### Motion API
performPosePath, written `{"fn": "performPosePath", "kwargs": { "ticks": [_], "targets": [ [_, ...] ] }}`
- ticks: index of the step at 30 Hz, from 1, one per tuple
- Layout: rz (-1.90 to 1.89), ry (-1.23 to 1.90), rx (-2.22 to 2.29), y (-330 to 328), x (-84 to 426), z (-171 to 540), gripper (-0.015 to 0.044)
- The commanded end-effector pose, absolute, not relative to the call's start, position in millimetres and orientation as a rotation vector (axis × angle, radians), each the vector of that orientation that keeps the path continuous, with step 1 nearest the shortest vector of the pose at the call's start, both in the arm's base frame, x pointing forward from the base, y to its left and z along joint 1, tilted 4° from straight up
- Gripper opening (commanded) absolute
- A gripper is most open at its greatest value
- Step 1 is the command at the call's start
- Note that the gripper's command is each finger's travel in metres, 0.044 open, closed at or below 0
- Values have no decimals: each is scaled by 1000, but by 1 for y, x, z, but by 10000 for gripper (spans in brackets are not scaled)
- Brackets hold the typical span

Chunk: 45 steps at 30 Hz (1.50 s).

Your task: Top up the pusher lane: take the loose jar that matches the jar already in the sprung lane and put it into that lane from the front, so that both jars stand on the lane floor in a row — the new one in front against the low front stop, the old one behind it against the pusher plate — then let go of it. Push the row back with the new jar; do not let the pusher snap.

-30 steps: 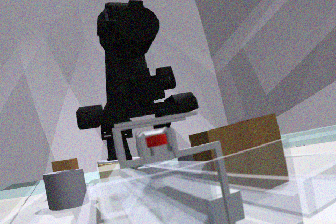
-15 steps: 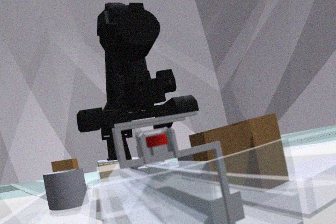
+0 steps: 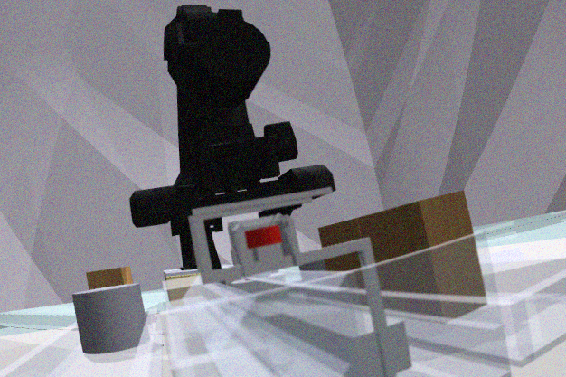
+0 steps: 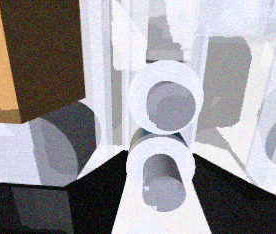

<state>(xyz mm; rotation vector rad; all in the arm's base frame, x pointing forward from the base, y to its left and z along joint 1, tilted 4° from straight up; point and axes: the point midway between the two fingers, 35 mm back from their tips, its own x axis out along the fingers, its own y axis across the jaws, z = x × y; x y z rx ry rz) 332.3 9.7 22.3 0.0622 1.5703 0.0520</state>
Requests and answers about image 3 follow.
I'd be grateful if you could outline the grey cylinder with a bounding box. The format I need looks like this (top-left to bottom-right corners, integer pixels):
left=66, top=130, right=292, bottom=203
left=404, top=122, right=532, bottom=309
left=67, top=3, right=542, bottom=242
left=72, top=283, right=146, bottom=354
left=299, top=259, right=327, bottom=271

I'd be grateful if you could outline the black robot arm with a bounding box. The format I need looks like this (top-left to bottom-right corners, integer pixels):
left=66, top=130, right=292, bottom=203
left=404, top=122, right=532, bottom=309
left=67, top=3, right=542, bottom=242
left=164, top=5, right=298, bottom=194

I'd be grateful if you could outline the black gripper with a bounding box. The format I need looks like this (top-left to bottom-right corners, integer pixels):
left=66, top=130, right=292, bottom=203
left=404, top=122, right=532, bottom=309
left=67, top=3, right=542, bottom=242
left=130, top=116, right=336, bottom=270

